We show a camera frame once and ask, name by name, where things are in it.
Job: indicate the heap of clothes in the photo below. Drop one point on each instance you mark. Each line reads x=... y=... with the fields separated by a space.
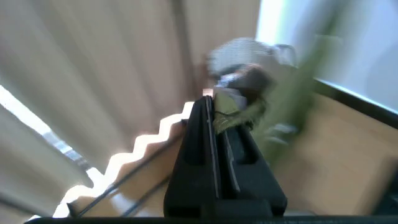
x=248 y=79

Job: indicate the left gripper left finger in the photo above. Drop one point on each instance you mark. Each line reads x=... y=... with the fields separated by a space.
x=192 y=174

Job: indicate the window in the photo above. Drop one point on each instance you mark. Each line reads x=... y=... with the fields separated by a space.
x=351 y=43

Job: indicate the white laundry basket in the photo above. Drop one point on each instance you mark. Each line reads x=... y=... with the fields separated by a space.
x=239 y=51

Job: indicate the green garment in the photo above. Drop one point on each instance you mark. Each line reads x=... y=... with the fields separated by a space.
x=287 y=96

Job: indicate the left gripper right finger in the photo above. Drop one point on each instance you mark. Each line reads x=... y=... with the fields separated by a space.
x=252 y=186

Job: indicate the beige curtain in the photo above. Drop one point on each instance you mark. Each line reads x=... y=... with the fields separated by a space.
x=93 y=68

